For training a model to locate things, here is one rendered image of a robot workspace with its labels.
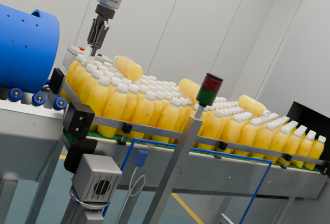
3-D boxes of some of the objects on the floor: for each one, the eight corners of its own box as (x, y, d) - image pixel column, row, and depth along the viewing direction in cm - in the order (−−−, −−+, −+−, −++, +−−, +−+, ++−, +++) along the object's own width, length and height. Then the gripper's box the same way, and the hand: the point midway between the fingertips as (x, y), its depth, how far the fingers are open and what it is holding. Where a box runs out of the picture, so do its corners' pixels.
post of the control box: (17, 243, 182) (79, 70, 162) (25, 242, 185) (87, 72, 165) (18, 248, 179) (81, 72, 159) (26, 248, 182) (89, 75, 162)
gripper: (92, 0, 139) (72, 54, 144) (105, 6, 126) (84, 66, 131) (108, 6, 144) (89, 59, 148) (123, 13, 130) (101, 70, 135)
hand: (89, 54), depth 139 cm, fingers closed on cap, 4 cm apart
